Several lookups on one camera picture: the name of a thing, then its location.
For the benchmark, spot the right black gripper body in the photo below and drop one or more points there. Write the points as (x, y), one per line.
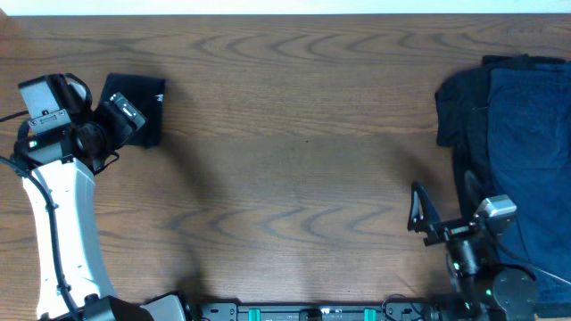
(453, 233)

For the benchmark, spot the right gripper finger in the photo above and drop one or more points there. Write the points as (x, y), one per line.
(473, 189)
(423, 214)

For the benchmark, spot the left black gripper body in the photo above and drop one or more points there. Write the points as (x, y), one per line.
(106, 131)

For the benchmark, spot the dark teal t-shirt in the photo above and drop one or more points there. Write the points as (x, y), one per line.
(147, 95)

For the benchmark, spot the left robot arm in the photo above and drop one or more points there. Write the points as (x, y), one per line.
(69, 144)

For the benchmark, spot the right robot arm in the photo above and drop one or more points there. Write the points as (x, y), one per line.
(484, 287)

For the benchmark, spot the black garment in pile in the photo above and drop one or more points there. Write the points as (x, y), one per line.
(461, 104)

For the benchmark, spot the blue garment in pile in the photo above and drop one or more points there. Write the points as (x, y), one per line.
(528, 142)

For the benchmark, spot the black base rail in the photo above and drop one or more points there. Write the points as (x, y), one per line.
(312, 313)

